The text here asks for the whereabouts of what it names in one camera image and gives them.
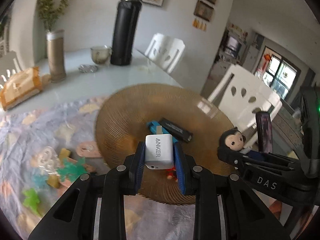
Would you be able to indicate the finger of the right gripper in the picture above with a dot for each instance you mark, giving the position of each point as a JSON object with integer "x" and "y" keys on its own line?
{"x": 231, "y": 157}

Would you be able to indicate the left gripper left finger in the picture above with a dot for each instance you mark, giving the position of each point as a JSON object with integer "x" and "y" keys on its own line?
{"x": 137, "y": 168}

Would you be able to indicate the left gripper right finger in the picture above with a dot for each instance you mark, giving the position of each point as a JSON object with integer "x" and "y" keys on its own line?
{"x": 182, "y": 170}

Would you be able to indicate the small red figure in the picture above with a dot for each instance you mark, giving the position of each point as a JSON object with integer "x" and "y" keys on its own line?
{"x": 171, "y": 174}

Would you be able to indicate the black-haired doll figure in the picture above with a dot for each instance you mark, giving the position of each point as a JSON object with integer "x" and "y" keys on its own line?
{"x": 233, "y": 139}

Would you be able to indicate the white Anker charger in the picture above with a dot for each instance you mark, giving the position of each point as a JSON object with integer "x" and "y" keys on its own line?
{"x": 159, "y": 152}

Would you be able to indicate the black USB stick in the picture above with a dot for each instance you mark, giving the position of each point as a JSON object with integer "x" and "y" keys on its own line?
{"x": 176, "y": 131}

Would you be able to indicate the blue USB stick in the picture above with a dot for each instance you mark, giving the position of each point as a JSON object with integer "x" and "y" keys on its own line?
{"x": 155, "y": 127}

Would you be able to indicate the pink oval case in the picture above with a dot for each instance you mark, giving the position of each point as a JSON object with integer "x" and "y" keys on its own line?
{"x": 88, "y": 149}

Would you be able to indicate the yellow lighter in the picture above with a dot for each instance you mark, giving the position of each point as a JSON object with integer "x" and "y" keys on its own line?
{"x": 54, "y": 179}

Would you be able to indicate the clear round plastic pack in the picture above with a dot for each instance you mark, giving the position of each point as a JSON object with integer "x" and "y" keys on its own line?
{"x": 47, "y": 160}

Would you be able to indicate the amber ribbed glass bowl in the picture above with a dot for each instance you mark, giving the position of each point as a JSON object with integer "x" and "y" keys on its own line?
{"x": 130, "y": 114}

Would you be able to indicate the phone on right gripper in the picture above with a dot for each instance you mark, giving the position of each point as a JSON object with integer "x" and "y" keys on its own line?
{"x": 264, "y": 132}

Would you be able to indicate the right white chair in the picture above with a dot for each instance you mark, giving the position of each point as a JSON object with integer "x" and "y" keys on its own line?
{"x": 243, "y": 94}

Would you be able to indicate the white chair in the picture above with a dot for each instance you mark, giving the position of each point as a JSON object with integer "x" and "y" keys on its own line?
{"x": 243, "y": 94}
{"x": 165, "y": 51}
{"x": 9, "y": 65}

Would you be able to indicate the patterned blue tablecloth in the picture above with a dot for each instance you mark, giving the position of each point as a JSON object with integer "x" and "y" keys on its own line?
{"x": 34, "y": 147}

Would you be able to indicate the small glass ashtray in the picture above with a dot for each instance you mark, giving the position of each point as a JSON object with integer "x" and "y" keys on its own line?
{"x": 87, "y": 68}

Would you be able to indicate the glass cup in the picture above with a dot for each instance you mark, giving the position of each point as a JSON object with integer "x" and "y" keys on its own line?
{"x": 100, "y": 54}

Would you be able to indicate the far white chair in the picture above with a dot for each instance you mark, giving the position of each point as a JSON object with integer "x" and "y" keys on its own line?
{"x": 165, "y": 51}

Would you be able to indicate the orange tissue pack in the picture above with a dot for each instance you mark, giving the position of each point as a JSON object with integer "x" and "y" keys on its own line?
{"x": 22, "y": 86}

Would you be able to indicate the lower small framed picture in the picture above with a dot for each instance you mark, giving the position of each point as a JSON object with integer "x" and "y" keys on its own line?
{"x": 203, "y": 11}

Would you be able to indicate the gold thermos flask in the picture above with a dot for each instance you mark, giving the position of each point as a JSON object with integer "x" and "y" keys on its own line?
{"x": 55, "y": 55}

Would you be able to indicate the tall black thermos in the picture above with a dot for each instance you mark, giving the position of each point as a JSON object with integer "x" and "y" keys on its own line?
{"x": 124, "y": 31}

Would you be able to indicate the left white chair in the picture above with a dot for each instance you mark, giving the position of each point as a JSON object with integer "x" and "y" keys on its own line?
{"x": 9, "y": 65}

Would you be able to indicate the vase with dried flowers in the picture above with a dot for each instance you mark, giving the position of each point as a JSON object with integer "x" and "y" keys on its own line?
{"x": 49, "y": 13}

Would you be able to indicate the window with dark frame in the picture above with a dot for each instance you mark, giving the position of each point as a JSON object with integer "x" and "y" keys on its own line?
{"x": 277, "y": 72}

